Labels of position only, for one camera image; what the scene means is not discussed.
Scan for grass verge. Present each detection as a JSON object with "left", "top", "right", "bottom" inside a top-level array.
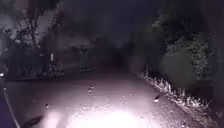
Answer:
[{"left": 137, "top": 70, "right": 224, "bottom": 128}]

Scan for bare dark trees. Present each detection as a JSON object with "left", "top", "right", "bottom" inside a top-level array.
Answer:
[{"left": 0, "top": 0, "right": 68, "bottom": 79}]

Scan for dark asphalt path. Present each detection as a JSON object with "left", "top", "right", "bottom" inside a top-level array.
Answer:
[{"left": 4, "top": 70, "right": 214, "bottom": 128}]

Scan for row of trees and bushes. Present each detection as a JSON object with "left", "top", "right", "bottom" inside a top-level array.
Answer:
[{"left": 131, "top": 0, "right": 224, "bottom": 101}]

